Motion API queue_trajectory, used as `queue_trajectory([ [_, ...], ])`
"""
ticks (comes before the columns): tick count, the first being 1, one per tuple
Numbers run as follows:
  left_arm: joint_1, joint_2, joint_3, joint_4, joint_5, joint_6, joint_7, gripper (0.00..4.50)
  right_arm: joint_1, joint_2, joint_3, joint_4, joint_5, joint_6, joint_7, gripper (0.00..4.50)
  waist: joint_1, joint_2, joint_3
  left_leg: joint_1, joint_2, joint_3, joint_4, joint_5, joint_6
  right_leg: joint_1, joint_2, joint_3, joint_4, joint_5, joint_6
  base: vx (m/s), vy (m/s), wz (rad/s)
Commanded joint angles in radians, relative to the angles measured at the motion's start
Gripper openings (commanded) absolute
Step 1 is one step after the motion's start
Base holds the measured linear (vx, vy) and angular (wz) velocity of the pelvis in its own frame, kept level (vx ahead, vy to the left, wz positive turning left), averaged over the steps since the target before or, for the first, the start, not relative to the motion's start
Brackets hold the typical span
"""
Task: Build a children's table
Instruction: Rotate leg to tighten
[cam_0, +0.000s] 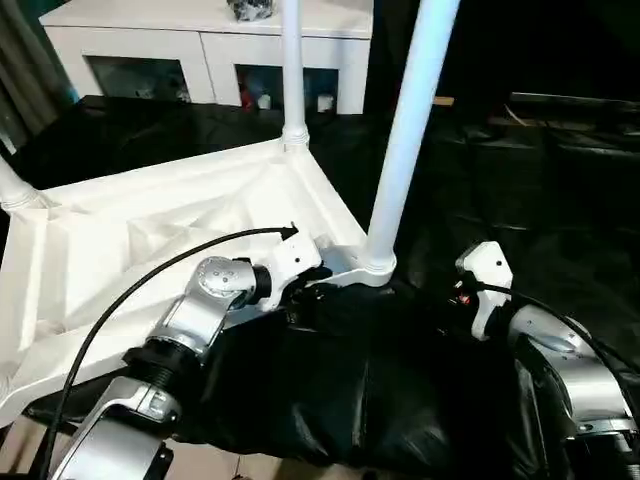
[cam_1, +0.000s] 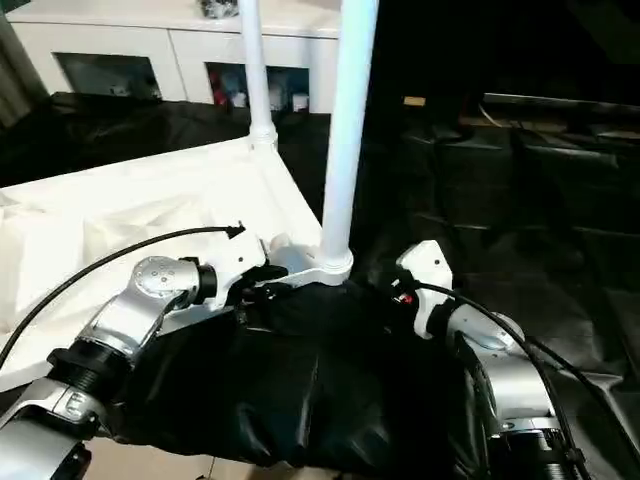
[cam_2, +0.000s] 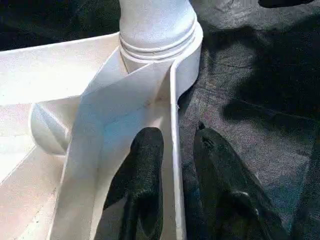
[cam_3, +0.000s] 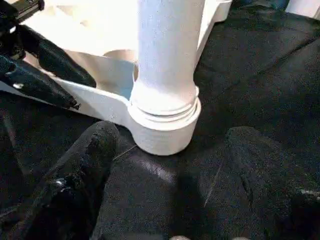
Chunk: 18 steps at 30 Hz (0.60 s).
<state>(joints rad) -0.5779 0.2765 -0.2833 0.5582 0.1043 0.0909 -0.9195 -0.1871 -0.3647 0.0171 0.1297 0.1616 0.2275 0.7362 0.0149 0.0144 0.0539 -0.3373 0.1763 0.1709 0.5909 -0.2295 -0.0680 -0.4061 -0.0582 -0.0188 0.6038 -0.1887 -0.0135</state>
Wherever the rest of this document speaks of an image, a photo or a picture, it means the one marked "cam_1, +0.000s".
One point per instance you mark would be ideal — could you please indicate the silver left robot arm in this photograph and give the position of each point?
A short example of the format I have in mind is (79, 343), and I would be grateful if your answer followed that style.
(130, 310)

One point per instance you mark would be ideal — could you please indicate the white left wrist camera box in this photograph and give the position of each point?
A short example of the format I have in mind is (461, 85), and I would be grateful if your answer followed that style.
(240, 260)

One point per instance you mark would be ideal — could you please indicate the black glossy mat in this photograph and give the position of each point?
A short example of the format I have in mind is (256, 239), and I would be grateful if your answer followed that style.
(325, 375)

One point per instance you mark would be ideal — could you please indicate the black glossy tv stand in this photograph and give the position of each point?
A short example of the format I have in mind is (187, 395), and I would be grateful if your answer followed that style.
(560, 107)

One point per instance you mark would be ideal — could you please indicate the grey curtain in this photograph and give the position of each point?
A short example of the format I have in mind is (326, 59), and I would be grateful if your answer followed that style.
(17, 85)

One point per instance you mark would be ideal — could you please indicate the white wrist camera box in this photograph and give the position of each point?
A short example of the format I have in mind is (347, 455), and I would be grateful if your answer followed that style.
(240, 260)
(430, 265)

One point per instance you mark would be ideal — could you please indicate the white plastic table leg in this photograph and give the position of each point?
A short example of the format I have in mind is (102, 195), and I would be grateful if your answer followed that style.
(347, 125)
(257, 75)

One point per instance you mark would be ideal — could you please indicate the white upturned plastic table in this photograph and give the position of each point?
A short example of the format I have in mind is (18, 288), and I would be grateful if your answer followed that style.
(125, 200)

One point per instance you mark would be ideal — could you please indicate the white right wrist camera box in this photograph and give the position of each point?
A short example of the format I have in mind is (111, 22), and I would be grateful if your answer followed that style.
(430, 265)

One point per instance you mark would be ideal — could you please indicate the black speaker box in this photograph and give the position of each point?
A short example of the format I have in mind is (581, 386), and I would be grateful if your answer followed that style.
(425, 45)

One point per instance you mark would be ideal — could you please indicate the white glass-door cabinet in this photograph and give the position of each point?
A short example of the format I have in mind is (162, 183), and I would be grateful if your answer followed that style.
(175, 42)

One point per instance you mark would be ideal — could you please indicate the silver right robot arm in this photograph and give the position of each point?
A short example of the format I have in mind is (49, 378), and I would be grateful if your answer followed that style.
(515, 380)

